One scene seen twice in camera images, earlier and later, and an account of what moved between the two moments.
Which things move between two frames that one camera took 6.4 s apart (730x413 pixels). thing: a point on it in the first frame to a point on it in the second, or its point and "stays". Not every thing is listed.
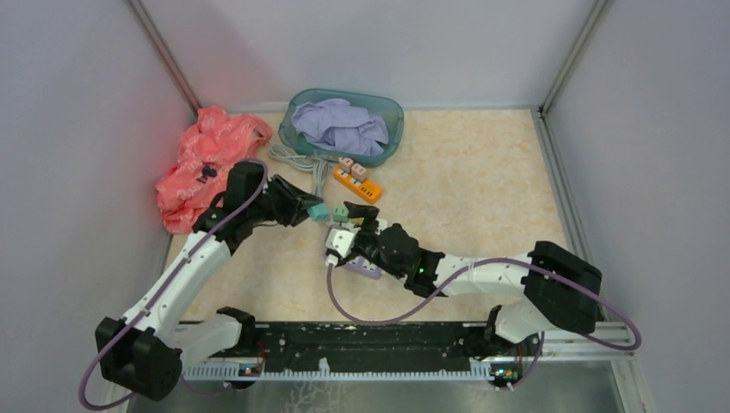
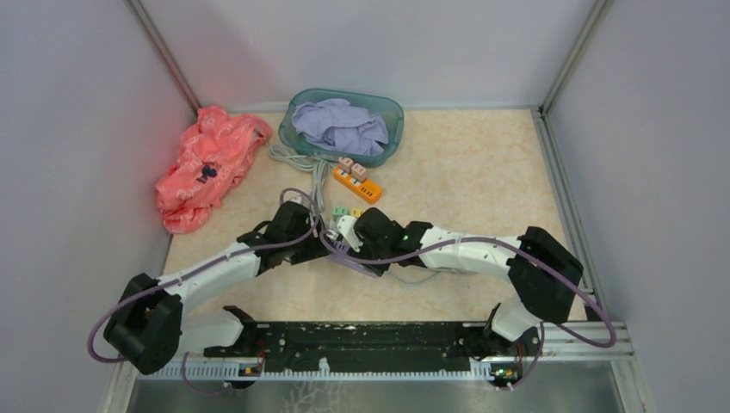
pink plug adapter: x=346 y=164 stays
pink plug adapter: x=359 y=172 stays
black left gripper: x=297 y=200 to x=319 y=245
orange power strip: x=367 y=189 stays
